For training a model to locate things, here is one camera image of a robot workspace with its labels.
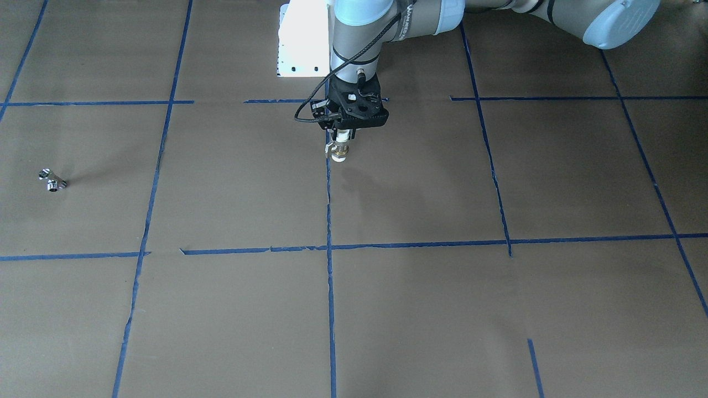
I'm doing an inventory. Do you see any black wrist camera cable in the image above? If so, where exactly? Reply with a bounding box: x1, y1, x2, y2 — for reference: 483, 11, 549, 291
294, 11, 402, 123

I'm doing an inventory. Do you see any chrome tee pipe fitting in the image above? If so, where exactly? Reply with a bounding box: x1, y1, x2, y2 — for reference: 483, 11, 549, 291
38, 168, 68, 192

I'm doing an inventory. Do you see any white brass PPR valve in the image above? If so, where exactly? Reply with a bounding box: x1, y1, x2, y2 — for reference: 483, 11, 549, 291
325, 140, 349, 162

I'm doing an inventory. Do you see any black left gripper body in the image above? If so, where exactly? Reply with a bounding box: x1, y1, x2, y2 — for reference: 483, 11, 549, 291
332, 113, 382, 129

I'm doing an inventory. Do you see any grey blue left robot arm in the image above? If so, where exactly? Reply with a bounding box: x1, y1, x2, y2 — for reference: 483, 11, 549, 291
311, 1, 659, 147

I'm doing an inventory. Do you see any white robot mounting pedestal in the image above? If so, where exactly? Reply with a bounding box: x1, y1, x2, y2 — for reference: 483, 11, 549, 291
277, 1, 330, 78

